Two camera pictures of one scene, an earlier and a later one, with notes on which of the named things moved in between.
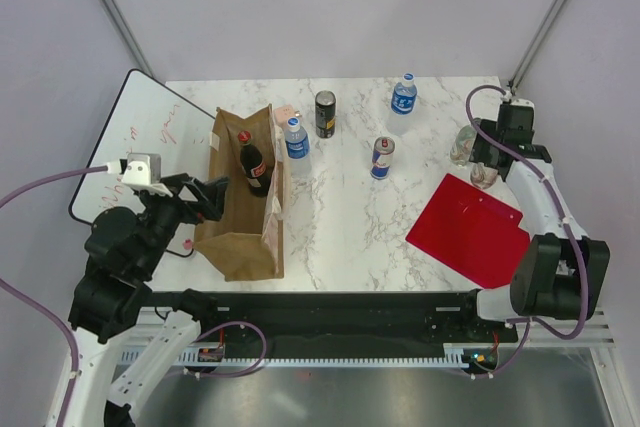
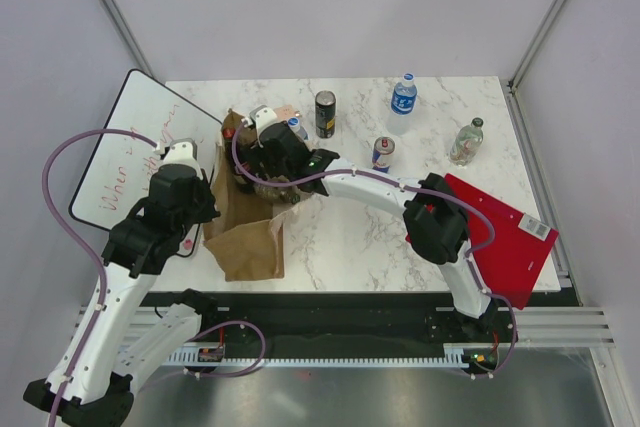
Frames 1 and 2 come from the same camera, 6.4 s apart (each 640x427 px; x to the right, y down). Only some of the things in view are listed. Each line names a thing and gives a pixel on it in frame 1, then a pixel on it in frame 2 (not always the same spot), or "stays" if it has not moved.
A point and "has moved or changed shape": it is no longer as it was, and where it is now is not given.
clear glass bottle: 461,149 stays
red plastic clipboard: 473,232 stays
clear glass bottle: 483,176 → 288,193
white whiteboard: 147,117 stays
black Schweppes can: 325,113 stays
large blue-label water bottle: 403,105 stays
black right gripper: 480,151 → 255,154
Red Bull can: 382,156 stays
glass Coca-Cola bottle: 253,166 has moved or changed shape
